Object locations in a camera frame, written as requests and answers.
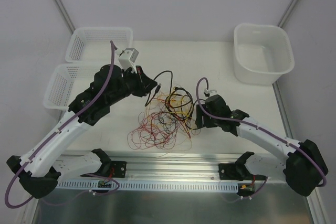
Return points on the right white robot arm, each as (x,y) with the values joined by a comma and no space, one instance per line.
(299,164)

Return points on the white solid tub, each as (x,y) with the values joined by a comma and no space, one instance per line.
(262,54)

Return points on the white perforated basket far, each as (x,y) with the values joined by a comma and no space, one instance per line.
(93,43)

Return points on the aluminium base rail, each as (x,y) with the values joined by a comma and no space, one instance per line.
(149,166)

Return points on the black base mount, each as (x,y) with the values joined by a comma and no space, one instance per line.
(115,169)
(232,171)

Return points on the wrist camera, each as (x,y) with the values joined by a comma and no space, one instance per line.
(127,59)
(209,92)

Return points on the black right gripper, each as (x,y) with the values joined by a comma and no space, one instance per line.
(202,118)

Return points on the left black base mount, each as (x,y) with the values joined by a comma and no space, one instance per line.
(115,169)

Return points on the white perforated basket near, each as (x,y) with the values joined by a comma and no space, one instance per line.
(67,81)

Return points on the white slotted cable duct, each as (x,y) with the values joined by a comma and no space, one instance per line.
(137,185)

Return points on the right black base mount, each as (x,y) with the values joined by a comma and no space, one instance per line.
(232,171)

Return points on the white perforated basket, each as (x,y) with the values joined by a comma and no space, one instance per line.
(67,81)
(93,43)

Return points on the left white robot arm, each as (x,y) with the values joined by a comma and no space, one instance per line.
(39,172)

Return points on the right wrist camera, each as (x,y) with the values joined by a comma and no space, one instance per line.
(209,92)

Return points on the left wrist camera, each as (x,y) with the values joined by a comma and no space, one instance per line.
(127,59)

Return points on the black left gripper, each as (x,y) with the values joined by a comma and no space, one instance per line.
(142,83)

